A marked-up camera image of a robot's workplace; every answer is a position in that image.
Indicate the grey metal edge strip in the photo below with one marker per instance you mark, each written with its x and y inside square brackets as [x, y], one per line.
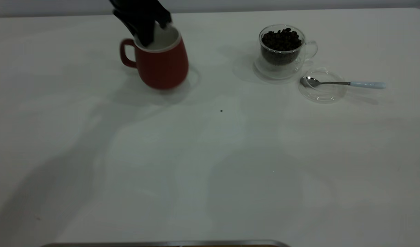
[161, 244]

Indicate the clear glass saucer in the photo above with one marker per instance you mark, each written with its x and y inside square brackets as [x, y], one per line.
[278, 73]

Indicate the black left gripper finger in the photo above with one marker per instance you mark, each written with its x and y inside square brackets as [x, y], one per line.
[143, 29]
[164, 19]

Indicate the red ceramic mug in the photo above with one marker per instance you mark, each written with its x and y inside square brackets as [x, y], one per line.
[163, 67]

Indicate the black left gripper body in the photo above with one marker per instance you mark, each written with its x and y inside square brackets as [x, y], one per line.
[137, 7]

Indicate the coffee beans pile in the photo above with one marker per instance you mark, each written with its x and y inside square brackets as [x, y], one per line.
[281, 43]

